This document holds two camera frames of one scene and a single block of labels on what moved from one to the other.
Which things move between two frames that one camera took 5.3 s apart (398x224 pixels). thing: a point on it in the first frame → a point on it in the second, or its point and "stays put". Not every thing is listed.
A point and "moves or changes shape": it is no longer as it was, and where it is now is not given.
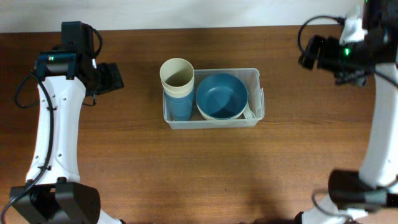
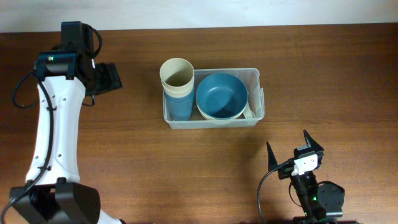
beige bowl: x=222 y=109 moves or changes shape
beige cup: x=176 y=73 stays put
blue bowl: x=222 y=95 stays put
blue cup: x=181 y=111 stays put
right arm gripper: x=328 y=47 → x=319 y=150
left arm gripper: x=113 y=78 stays put
